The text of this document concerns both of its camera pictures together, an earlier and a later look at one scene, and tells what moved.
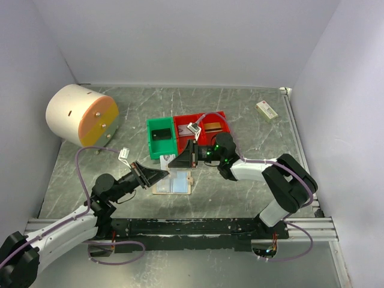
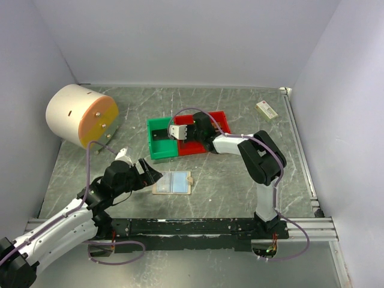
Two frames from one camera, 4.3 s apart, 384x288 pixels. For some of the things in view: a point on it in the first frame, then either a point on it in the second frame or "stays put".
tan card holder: x=177 y=182 stays put
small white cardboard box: x=266 y=111 stays put
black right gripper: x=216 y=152 -> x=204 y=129
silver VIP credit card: x=164 y=186 stays put
